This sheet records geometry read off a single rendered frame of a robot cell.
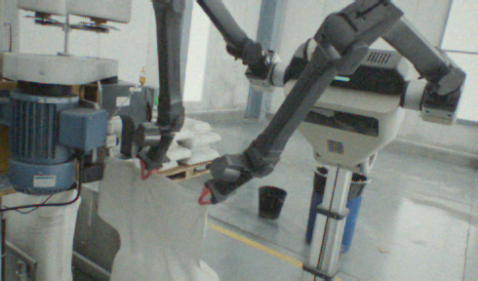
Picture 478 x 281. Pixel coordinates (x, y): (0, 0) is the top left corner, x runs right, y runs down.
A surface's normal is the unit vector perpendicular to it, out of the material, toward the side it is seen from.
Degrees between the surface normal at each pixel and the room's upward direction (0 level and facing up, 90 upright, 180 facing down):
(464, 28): 90
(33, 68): 90
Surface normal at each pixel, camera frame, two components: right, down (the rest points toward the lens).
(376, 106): -0.24, -0.68
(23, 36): 0.83, 0.22
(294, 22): -0.54, 0.10
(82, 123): -0.15, 0.18
